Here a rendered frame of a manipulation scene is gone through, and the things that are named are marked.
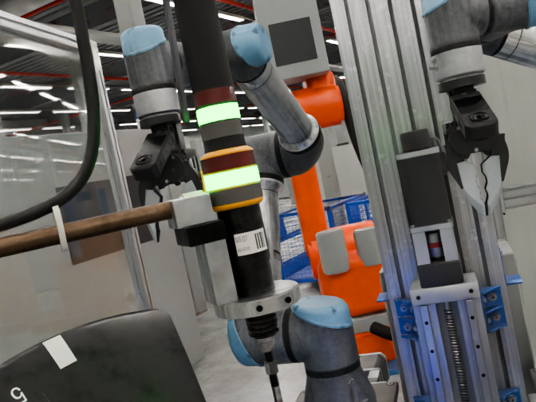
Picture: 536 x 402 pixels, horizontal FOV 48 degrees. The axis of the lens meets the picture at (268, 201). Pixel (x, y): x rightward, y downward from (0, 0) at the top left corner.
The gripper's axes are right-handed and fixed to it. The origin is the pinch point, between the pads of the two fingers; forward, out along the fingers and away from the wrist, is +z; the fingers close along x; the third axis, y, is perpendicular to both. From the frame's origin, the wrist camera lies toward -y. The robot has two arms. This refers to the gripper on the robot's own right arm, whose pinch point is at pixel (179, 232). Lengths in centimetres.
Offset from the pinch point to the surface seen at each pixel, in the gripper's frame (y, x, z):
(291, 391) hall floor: 306, 64, 148
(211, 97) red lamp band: -52, -25, -14
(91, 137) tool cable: -57, -17, -12
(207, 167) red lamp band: -52, -24, -9
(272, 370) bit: -51, -25, 8
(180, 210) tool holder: -55, -22, -6
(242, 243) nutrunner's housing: -52, -25, -2
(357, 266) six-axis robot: 332, 4, 74
